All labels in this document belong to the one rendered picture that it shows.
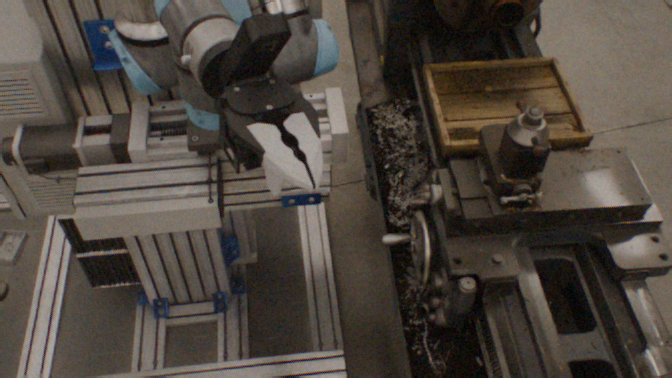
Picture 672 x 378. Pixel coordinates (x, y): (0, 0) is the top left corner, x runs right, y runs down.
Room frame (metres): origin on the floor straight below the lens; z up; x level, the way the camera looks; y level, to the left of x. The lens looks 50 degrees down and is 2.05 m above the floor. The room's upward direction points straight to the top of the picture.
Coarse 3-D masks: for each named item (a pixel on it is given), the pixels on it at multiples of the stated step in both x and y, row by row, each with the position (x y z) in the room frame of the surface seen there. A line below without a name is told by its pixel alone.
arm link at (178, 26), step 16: (160, 0) 0.69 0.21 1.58; (176, 0) 0.67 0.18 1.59; (192, 0) 0.67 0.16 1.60; (208, 0) 0.67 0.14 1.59; (160, 16) 0.68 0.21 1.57; (176, 16) 0.65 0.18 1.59; (192, 16) 0.64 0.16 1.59; (208, 16) 0.64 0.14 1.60; (224, 16) 0.65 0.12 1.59; (176, 32) 0.63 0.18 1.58; (176, 48) 0.65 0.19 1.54
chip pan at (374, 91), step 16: (352, 16) 2.12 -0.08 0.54; (368, 16) 2.12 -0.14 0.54; (352, 32) 2.02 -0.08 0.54; (368, 32) 2.02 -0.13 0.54; (368, 48) 1.93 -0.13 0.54; (368, 64) 1.84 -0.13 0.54; (368, 80) 1.75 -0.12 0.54; (384, 80) 1.75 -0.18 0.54; (368, 96) 1.67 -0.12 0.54; (384, 96) 1.67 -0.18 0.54; (400, 320) 0.83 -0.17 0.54
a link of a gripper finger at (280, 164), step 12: (252, 132) 0.46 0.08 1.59; (264, 132) 0.46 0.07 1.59; (276, 132) 0.46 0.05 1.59; (264, 144) 0.44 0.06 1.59; (276, 144) 0.45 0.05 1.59; (264, 156) 0.43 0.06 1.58; (276, 156) 0.43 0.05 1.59; (288, 156) 0.43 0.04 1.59; (264, 168) 0.45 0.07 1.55; (276, 168) 0.42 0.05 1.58; (288, 168) 0.42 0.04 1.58; (300, 168) 0.42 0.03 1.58; (276, 180) 0.43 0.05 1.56; (288, 180) 0.41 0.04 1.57; (300, 180) 0.41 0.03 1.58; (312, 180) 0.41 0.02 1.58; (276, 192) 0.43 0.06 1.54
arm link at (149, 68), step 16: (128, 0) 0.87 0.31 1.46; (144, 0) 0.87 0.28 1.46; (128, 16) 0.87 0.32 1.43; (144, 16) 0.87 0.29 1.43; (112, 32) 0.89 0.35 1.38; (128, 32) 0.86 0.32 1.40; (144, 32) 0.86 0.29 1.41; (160, 32) 0.86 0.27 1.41; (128, 48) 0.86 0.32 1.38; (144, 48) 0.85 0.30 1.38; (160, 48) 0.85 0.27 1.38; (128, 64) 0.84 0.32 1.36; (144, 64) 0.85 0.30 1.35; (160, 64) 0.85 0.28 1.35; (144, 80) 0.84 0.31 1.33; (160, 80) 0.85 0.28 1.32; (176, 80) 0.86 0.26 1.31
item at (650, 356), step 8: (648, 344) 0.49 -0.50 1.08; (648, 352) 0.47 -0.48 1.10; (656, 352) 0.47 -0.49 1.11; (664, 352) 0.47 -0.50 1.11; (640, 360) 0.46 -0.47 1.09; (648, 360) 0.46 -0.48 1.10; (656, 360) 0.45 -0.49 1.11; (664, 360) 0.45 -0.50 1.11; (640, 368) 0.45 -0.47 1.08; (648, 368) 0.45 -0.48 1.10; (656, 368) 0.44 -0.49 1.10; (664, 368) 0.44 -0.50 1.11; (640, 376) 0.45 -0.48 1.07; (648, 376) 0.44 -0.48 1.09; (656, 376) 0.42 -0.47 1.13; (664, 376) 0.42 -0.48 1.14
